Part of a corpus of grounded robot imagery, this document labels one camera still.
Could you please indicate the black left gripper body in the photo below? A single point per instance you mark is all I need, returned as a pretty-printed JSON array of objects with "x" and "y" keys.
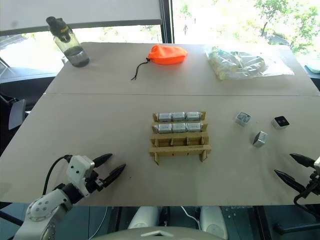
[{"x": 93, "y": 181}]

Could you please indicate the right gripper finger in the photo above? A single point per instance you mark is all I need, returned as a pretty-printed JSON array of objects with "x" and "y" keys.
[
  {"x": 290, "y": 181},
  {"x": 303, "y": 160}
]

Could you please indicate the green cloth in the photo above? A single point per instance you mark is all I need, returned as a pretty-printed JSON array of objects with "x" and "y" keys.
[{"x": 313, "y": 68}]

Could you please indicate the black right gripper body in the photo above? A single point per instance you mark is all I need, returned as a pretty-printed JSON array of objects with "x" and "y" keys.
[{"x": 313, "y": 186}]

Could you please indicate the black window frame post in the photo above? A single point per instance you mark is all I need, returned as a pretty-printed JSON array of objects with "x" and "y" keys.
[{"x": 166, "y": 21}]

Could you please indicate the wooden tray rack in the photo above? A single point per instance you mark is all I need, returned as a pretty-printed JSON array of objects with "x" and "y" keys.
[{"x": 178, "y": 149}]

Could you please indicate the clear plastic bag with parts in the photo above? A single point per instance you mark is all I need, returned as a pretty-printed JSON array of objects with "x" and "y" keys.
[{"x": 237, "y": 62}]

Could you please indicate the white rounded shell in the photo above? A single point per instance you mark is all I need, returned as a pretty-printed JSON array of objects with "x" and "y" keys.
[
  {"x": 212, "y": 220},
  {"x": 143, "y": 218}
]

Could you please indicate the black metal stand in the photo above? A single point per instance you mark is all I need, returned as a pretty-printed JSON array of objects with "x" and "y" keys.
[{"x": 290, "y": 228}]

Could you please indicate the white roller blind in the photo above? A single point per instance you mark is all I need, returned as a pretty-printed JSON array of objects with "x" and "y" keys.
[{"x": 75, "y": 11}]

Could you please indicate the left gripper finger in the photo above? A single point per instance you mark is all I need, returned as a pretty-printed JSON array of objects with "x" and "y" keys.
[
  {"x": 102, "y": 159},
  {"x": 113, "y": 175}
]

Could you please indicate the black-faced cube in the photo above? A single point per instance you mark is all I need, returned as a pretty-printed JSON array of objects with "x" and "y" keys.
[{"x": 280, "y": 122}]

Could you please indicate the grey rounded robot torso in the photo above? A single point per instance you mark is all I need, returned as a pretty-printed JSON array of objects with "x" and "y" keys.
[{"x": 160, "y": 233}]

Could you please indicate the clear bottle with black cap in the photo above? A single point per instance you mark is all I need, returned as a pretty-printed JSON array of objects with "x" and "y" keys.
[{"x": 72, "y": 51}]

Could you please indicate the grey chair part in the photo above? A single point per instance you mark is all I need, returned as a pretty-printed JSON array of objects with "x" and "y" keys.
[{"x": 17, "y": 113}]

